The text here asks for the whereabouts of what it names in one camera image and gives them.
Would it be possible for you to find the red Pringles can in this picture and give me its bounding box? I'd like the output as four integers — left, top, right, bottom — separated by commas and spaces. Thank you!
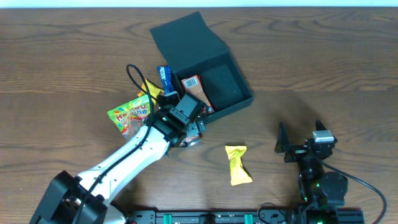
180, 134, 201, 147

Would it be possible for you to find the red wafer snack box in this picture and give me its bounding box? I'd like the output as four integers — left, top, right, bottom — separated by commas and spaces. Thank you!
181, 75, 215, 114

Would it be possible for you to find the blue Oreo cookie pack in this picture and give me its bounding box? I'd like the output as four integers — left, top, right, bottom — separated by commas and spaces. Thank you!
157, 66, 175, 94

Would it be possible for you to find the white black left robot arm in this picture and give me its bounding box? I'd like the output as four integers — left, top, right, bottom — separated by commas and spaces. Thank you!
30, 93, 206, 223

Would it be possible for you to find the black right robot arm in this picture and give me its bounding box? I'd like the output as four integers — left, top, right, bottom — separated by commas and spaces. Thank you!
274, 120, 348, 223

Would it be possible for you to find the small orange candy wrapper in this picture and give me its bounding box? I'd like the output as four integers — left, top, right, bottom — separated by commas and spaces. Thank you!
137, 79, 164, 103

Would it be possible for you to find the green Haribo gummy bag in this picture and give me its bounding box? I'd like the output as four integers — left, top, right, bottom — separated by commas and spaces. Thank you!
107, 95, 150, 140

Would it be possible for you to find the yellow candy wrapper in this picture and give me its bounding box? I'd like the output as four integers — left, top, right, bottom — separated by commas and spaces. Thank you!
225, 146, 252, 186

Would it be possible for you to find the black open gift box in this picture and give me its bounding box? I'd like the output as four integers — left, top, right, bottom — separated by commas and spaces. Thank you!
150, 12, 254, 124

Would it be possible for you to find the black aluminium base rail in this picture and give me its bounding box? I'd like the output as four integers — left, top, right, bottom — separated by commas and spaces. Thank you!
124, 208, 365, 224

